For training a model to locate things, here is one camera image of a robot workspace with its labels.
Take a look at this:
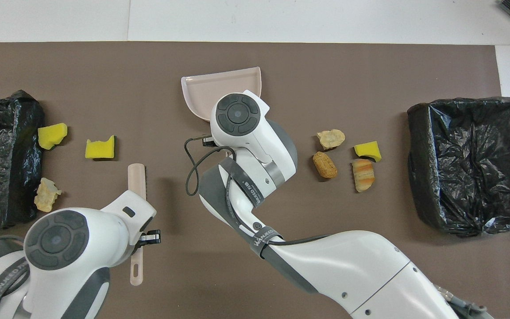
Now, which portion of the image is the small yellow sponge piece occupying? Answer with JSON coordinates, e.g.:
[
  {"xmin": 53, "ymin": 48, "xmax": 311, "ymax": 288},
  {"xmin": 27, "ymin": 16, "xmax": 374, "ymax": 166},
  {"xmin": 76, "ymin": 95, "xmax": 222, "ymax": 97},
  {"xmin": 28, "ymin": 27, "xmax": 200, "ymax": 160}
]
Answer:
[{"xmin": 354, "ymin": 141, "xmax": 382, "ymax": 162}]

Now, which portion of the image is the beige plastic dustpan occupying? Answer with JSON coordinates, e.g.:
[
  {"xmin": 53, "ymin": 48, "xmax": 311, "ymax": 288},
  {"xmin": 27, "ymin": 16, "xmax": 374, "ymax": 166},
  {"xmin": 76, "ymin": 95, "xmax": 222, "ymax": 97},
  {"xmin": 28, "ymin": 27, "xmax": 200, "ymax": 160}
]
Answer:
[{"xmin": 181, "ymin": 67, "xmax": 262, "ymax": 122}]

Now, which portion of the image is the yellow sponge with green back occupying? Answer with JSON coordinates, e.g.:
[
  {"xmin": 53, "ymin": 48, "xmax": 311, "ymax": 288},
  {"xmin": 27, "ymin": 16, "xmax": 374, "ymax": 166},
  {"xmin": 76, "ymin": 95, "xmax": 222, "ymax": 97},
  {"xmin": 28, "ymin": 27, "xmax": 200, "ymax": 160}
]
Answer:
[
  {"xmin": 38, "ymin": 123, "xmax": 68, "ymax": 150},
  {"xmin": 85, "ymin": 135, "xmax": 116, "ymax": 159}
]

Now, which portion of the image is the striped toy bread roll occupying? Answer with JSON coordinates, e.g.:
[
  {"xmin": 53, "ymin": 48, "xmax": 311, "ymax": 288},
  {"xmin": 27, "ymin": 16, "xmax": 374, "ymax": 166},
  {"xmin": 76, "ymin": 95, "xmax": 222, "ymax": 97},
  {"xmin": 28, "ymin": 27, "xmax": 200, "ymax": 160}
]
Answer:
[{"xmin": 352, "ymin": 159, "xmax": 376, "ymax": 193}]

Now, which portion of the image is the beige hand brush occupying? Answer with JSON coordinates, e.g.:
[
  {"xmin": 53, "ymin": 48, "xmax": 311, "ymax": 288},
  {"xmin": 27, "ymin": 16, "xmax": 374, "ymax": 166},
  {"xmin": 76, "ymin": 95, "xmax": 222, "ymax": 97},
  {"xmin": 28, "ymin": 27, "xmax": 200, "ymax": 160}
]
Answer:
[{"xmin": 127, "ymin": 163, "xmax": 148, "ymax": 286}]

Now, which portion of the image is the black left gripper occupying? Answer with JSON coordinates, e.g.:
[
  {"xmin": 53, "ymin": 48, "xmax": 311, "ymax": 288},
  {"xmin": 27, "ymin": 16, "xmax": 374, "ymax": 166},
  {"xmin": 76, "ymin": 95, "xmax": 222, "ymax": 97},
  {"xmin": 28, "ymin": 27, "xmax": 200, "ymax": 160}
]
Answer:
[{"xmin": 139, "ymin": 230, "xmax": 162, "ymax": 245}]

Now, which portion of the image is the pale flat toy cracker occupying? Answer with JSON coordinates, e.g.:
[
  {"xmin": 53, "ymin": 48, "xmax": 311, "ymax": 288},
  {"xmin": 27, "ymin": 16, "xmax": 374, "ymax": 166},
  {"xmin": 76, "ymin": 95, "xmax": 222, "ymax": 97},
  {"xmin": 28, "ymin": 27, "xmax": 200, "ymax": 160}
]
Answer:
[{"xmin": 317, "ymin": 129, "xmax": 345, "ymax": 149}]

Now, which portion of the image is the brown oval toy bread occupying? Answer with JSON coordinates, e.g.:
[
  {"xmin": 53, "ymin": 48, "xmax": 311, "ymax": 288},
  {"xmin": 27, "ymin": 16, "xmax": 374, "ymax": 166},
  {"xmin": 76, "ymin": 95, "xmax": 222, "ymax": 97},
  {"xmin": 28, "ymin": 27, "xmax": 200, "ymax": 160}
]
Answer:
[{"xmin": 313, "ymin": 152, "xmax": 338, "ymax": 179}]

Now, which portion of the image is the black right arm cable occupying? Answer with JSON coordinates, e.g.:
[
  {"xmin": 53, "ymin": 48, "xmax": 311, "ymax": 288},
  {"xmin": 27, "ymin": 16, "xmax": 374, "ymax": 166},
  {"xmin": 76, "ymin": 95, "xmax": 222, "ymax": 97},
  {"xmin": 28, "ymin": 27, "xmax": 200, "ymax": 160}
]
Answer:
[{"xmin": 184, "ymin": 135, "xmax": 331, "ymax": 246}]

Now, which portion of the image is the brown table mat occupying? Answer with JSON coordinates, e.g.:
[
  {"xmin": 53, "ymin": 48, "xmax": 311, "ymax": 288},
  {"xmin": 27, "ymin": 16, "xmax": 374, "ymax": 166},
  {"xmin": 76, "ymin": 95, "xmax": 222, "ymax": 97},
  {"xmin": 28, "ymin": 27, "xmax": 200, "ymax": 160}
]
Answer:
[{"xmin": 0, "ymin": 42, "xmax": 510, "ymax": 319}]

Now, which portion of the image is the toy bread chunk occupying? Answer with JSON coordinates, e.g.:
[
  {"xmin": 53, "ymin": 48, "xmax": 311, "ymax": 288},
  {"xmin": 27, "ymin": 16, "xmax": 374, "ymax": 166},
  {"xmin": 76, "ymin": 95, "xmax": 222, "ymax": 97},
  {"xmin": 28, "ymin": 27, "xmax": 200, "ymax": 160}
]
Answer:
[{"xmin": 34, "ymin": 178, "xmax": 62, "ymax": 212}]

